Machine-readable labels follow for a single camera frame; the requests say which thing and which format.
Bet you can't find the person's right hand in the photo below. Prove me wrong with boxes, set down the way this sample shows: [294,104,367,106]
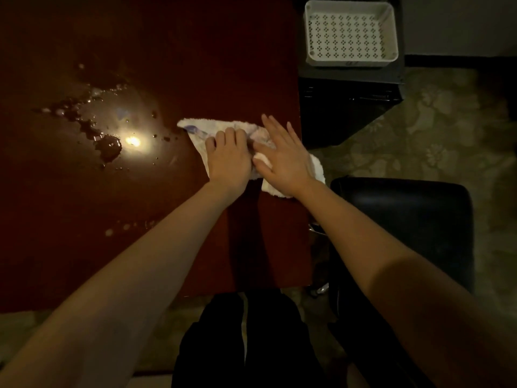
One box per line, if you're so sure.
[252,114,320,198]

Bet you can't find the person's left hand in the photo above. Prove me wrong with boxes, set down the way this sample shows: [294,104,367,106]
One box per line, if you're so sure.
[204,127,254,195]

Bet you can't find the white cleaning cloth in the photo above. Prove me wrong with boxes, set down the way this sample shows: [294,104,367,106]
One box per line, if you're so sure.
[176,118,326,199]

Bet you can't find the person's right forearm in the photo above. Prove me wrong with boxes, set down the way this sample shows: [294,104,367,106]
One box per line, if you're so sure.
[298,179,517,388]

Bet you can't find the person's left forearm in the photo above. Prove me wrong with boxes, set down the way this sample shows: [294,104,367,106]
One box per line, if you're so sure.
[0,182,242,388]

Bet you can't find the black side cabinet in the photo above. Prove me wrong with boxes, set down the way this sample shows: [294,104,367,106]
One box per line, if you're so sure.
[296,0,406,151]

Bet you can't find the spilled liquid puddle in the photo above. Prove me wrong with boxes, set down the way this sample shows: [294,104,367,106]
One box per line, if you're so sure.
[40,62,179,171]

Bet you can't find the white perforated plastic basket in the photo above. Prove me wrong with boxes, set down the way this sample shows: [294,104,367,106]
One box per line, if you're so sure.
[303,0,400,68]

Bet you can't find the person's black trousers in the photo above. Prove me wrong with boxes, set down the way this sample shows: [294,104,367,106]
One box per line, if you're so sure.
[171,289,329,388]

